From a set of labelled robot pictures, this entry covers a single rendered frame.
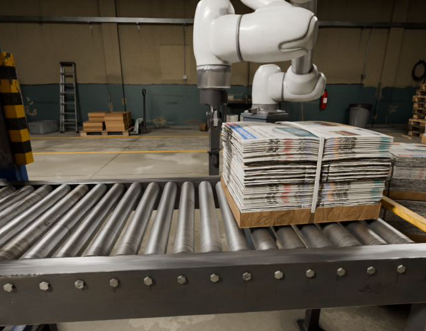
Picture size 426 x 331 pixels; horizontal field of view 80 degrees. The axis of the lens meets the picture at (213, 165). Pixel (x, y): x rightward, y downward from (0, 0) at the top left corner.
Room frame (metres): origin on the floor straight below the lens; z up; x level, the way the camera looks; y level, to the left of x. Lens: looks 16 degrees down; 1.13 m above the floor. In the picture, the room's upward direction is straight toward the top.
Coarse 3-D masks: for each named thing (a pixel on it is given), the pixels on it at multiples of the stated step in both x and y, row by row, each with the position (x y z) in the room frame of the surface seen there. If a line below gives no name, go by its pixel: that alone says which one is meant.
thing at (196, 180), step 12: (48, 180) 0.93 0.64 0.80; (60, 180) 0.93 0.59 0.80; (72, 180) 0.93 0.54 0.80; (84, 180) 0.93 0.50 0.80; (96, 180) 0.93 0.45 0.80; (108, 180) 0.93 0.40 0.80; (120, 180) 0.93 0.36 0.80; (132, 180) 0.93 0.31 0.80; (144, 180) 0.93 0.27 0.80; (156, 180) 0.93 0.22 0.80; (168, 180) 0.93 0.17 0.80; (180, 180) 0.93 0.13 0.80; (192, 180) 0.93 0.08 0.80; (204, 180) 0.93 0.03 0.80; (216, 180) 0.93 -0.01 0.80; (180, 192) 0.92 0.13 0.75; (156, 204) 0.91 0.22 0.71; (216, 204) 0.93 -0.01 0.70
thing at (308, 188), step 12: (300, 132) 0.66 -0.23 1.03; (312, 144) 0.58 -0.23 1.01; (324, 144) 0.58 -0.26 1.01; (312, 156) 0.58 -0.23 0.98; (324, 156) 0.59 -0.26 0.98; (312, 168) 0.58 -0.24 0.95; (324, 168) 0.59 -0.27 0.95; (312, 180) 0.58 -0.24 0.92; (324, 180) 0.59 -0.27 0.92; (312, 192) 0.59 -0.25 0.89; (324, 192) 0.59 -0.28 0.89
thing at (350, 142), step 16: (320, 128) 0.72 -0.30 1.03; (336, 128) 0.71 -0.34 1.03; (352, 128) 0.71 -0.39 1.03; (336, 144) 0.59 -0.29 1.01; (352, 144) 0.59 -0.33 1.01; (368, 144) 0.60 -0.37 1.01; (384, 144) 0.60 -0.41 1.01; (336, 160) 0.59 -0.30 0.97; (352, 160) 0.60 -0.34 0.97; (368, 160) 0.60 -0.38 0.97; (384, 160) 0.61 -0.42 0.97; (336, 176) 0.59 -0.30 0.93; (352, 176) 0.60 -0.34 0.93; (368, 176) 0.60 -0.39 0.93; (384, 176) 0.61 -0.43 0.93; (336, 192) 0.59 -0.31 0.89; (352, 192) 0.60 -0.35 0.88; (368, 192) 0.61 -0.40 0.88
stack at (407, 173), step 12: (396, 144) 1.46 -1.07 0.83; (408, 144) 1.46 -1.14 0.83; (420, 144) 1.46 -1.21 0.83; (396, 156) 1.21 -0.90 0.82; (408, 156) 1.19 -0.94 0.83; (420, 156) 1.18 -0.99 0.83; (396, 168) 1.21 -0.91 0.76; (408, 168) 1.20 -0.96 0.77; (420, 168) 1.18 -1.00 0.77; (396, 180) 1.20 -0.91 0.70; (408, 180) 1.19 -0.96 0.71; (420, 180) 1.18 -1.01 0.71; (408, 204) 1.18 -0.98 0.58; (420, 204) 1.17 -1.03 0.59; (384, 216) 1.20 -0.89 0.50; (396, 216) 1.18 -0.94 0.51; (396, 228) 1.19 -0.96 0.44; (408, 228) 1.18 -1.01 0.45
